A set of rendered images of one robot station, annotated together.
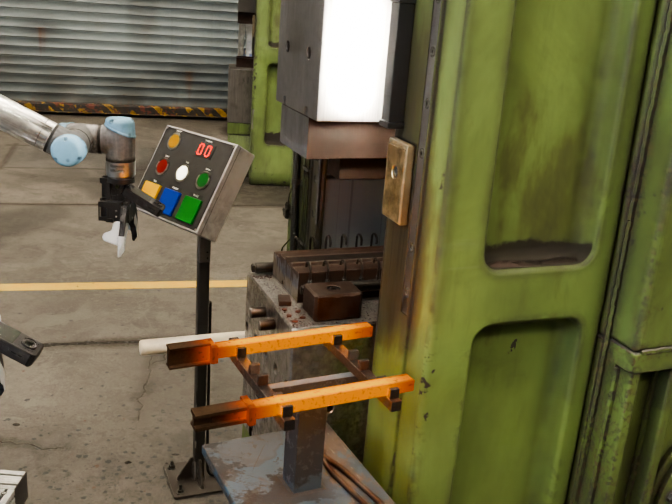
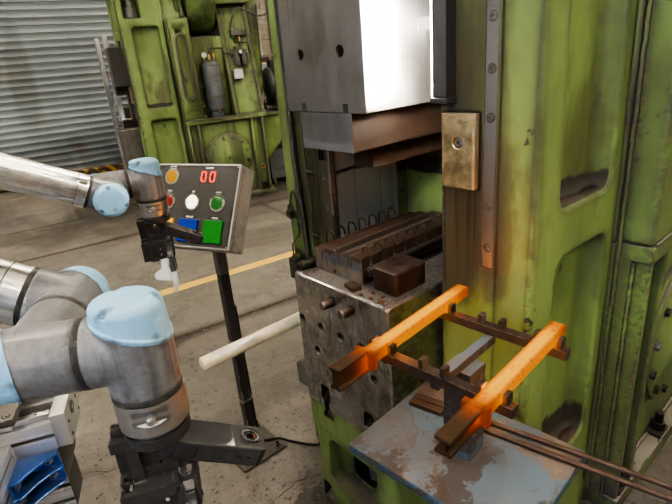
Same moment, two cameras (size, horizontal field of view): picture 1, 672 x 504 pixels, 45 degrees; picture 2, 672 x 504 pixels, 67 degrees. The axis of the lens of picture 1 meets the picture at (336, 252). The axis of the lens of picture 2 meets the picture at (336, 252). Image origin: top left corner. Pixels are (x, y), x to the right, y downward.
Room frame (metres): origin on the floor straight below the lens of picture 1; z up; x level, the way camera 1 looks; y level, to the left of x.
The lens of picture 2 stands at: (0.66, 0.50, 1.50)
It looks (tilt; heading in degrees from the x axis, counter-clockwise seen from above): 21 degrees down; 343
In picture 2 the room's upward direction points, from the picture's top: 5 degrees counter-clockwise
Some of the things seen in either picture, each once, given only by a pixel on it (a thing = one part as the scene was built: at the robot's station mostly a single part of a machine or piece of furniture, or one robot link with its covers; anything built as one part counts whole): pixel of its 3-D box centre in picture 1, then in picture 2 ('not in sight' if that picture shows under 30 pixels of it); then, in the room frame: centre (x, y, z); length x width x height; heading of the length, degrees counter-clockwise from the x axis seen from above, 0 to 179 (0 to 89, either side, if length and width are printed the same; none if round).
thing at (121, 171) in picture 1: (120, 169); (154, 208); (2.07, 0.58, 1.15); 0.08 x 0.08 x 0.05
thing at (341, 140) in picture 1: (373, 130); (383, 120); (2.00, -0.07, 1.32); 0.42 x 0.20 x 0.10; 113
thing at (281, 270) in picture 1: (361, 267); (388, 240); (2.00, -0.07, 0.96); 0.42 x 0.20 x 0.09; 113
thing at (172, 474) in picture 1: (198, 467); (251, 438); (2.41, 0.41, 0.05); 0.22 x 0.22 x 0.09; 23
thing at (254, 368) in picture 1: (309, 366); (464, 342); (1.41, 0.03, 0.96); 0.23 x 0.06 x 0.02; 117
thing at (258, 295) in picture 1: (364, 368); (407, 322); (1.96, -0.10, 0.69); 0.56 x 0.38 x 0.45; 113
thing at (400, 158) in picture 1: (398, 181); (460, 151); (1.68, -0.12, 1.27); 0.09 x 0.02 x 0.17; 23
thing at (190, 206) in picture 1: (189, 210); (212, 232); (2.25, 0.43, 1.01); 0.07 x 0.05 x 0.07; 48
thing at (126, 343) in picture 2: not in sight; (133, 344); (1.17, 0.58, 1.23); 0.09 x 0.08 x 0.11; 82
